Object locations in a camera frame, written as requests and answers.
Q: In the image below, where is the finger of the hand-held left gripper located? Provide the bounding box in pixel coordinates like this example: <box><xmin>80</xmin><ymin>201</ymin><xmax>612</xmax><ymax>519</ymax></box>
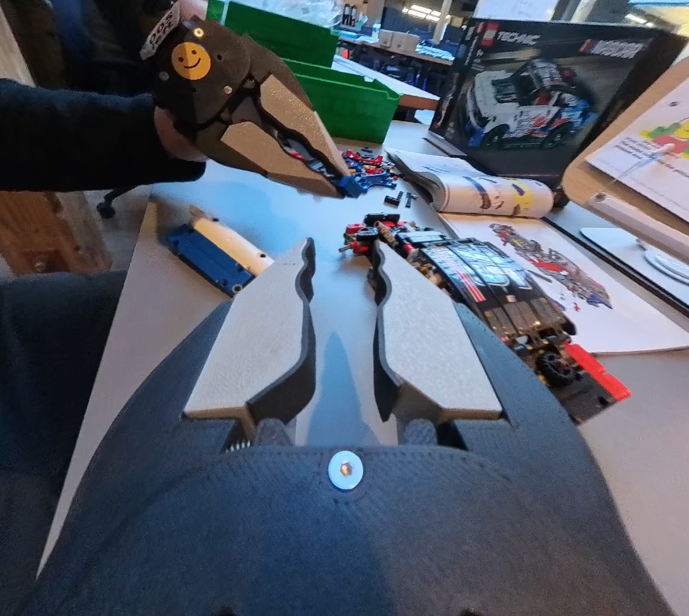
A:
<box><xmin>257</xmin><ymin>72</ymin><xmax>352</xmax><ymax>179</ymax></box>
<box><xmin>220</xmin><ymin>121</ymin><xmax>346</xmax><ymax>199</ymax></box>

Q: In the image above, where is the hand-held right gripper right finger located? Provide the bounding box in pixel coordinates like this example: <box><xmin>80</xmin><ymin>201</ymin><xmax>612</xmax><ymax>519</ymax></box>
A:
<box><xmin>373</xmin><ymin>239</ymin><xmax>505</xmax><ymax>424</ymax></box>

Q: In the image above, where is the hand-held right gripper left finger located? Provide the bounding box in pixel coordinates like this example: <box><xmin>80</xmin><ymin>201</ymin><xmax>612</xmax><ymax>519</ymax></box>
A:
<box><xmin>183</xmin><ymin>236</ymin><xmax>317</xmax><ymax>427</ymax></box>

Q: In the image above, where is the person's left forearm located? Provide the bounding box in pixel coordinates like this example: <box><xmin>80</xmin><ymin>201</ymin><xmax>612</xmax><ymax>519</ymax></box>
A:
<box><xmin>0</xmin><ymin>78</ymin><xmax>208</xmax><ymax>192</ymax></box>

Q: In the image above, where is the grey desk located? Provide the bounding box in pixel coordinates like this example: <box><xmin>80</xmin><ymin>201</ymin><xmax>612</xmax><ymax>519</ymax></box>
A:
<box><xmin>38</xmin><ymin>118</ymin><xmax>689</xmax><ymax>616</ymax></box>

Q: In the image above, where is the person's left hand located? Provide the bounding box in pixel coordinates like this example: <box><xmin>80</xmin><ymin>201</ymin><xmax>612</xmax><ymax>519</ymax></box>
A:
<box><xmin>153</xmin><ymin>107</ymin><xmax>210</xmax><ymax>163</ymax></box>

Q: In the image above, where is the green storage bin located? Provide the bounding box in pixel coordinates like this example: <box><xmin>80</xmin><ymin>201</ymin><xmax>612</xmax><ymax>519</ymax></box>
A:
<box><xmin>285</xmin><ymin>59</ymin><xmax>402</xmax><ymax>143</ymax></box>
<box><xmin>207</xmin><ymin>0</ymin><xmax>340</xmax><ymax>69</ymax></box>

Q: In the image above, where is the black toy brick race car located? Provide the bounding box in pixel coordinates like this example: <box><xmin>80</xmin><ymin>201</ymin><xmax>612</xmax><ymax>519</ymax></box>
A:
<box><xmin>339</xmin><ymin>214</ymin><xmax>632</xmax><ymax>423</ymax></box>

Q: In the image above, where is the pile of loose brick parts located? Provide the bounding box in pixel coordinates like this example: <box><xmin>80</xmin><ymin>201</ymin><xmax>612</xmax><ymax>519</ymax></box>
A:
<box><xmin>342</xmin><ymin>145</ymin><xmax>418</xmax><ymax>208</ymax></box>

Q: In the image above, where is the blue and white brick panel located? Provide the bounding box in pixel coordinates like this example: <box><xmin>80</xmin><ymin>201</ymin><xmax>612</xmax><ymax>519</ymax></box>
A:
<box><xmin>164</xmin><ymin>207</ymin><xmax>275</xmax><ymax>298</ymax></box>

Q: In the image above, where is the white printed instruction sheet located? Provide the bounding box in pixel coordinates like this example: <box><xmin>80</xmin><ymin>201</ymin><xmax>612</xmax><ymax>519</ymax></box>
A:
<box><xmin>439</xmin><ymin>212</ymin><xmax>689</xmax><ymax>356</ymax></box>

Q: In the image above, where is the wooden display board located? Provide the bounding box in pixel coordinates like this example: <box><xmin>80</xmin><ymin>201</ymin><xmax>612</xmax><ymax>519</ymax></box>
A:
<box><xmin>562</xmin><ymin>56</ymin><xmax>689</xmax><ymax>229</ymax></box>

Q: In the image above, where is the black toy car box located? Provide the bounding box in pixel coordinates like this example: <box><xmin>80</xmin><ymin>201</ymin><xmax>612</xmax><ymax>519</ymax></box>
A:
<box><xmin>428</xmin><ymin>18</ymin><xmax>689</xmax><ymax>192</ymax></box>

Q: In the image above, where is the printed paper sheet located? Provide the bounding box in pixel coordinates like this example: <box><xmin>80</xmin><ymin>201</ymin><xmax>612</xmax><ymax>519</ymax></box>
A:
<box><xmin>586</xmin><ymin>83</ymin><xmax>689</xmax><ymax>223</ymax></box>

